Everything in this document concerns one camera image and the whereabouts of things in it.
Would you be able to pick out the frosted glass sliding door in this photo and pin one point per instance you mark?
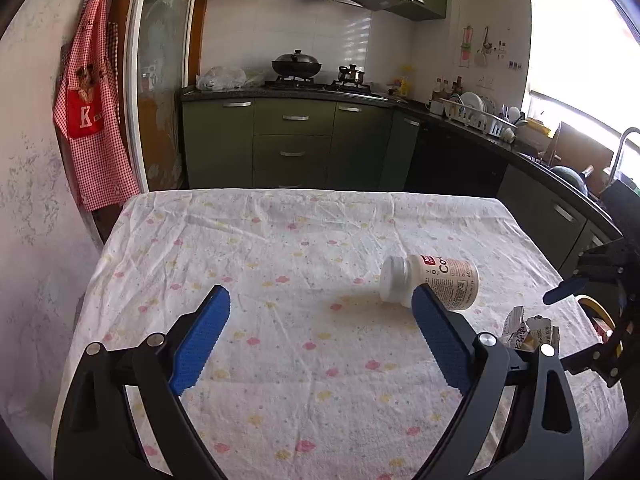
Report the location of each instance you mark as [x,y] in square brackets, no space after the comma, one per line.
[160,60]

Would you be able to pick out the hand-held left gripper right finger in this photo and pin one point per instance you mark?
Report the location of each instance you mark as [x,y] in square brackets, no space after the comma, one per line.
[440,340]

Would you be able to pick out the black gas stove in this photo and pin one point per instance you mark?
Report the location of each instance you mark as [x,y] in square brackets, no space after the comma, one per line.
[325,87]

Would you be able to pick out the brown cutting board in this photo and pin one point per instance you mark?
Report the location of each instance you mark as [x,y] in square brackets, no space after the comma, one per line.
[585,147]

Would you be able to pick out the clear plastic bag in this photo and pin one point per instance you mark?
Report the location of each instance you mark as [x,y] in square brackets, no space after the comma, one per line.
[220,79]

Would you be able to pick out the black wok with lid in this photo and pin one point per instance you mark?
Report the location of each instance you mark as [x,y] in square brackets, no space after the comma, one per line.
[296,65]

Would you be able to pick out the green base kitchen cabinets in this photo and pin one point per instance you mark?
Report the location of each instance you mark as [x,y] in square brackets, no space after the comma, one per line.
[290,140]

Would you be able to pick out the red checked apron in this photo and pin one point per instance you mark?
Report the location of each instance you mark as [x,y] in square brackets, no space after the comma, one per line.
[90,110]

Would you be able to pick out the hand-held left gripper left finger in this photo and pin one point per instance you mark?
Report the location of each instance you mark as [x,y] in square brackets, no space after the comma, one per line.
[200,340]

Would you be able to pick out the white floral tablecloth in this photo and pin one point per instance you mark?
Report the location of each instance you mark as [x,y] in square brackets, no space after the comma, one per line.
[300,260]

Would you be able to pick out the white dish rack with dishes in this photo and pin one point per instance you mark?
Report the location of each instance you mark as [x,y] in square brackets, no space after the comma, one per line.
[475,112]

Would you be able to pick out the yellow oil bottle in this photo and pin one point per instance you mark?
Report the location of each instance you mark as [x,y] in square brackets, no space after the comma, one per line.
[403,87]

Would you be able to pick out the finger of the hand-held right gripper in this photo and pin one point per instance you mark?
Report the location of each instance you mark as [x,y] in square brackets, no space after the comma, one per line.
[562,291]
[607,355]

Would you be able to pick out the paper wrapper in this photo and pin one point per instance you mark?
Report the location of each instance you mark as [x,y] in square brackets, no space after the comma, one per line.
[520,327]

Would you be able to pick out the white pill bottle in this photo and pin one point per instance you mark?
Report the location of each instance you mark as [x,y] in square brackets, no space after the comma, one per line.
[450,280]

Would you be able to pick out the steel sink faucet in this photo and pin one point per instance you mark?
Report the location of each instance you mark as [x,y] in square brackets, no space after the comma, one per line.
[620,150]

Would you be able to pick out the blue bin with yellow rim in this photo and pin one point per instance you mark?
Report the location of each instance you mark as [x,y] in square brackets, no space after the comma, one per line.
[595,302]

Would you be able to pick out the hanging wall ornament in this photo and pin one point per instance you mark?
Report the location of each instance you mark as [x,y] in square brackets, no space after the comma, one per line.
[467,45]

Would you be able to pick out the kitchen window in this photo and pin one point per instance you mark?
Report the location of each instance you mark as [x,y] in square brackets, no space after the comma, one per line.
[575,35]

